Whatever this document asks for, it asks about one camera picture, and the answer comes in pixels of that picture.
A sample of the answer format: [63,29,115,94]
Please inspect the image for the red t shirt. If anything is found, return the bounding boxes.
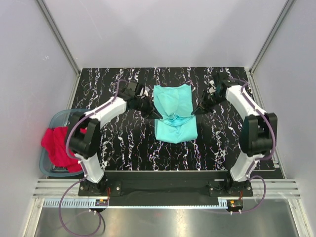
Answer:
[41,127,82,173]

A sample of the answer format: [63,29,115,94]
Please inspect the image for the translucent blue plastic basket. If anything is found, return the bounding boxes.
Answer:
[39,109,89,177]

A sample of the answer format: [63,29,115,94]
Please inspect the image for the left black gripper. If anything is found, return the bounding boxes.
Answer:
[134,95,162,120]

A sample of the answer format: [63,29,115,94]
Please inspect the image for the teal t shirt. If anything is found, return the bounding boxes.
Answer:
[154,84,198,144]

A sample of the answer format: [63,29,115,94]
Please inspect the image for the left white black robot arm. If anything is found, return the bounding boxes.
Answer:
[65,96,162,196]

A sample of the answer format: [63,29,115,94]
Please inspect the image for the aluminium frame rail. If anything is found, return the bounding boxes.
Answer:
[33,179,300,199]

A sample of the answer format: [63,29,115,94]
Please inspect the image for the white slotted cable duct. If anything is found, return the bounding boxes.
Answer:
[43,198,228,209]

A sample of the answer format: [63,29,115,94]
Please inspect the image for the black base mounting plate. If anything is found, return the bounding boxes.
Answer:
[79,171,253,198]

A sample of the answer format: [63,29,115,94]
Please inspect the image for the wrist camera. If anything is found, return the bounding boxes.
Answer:
[120,82,149,101]
[209,72,236,93]

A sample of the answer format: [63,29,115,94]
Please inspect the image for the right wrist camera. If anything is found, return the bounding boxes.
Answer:
[209,72,236,93]

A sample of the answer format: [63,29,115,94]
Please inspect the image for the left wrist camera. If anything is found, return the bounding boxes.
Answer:
[120,82,149,101]

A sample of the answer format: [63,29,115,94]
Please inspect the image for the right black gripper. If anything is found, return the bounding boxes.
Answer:
[192,90,226,117]

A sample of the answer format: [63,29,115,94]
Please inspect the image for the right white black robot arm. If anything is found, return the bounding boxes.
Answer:
[192,83,277,196]

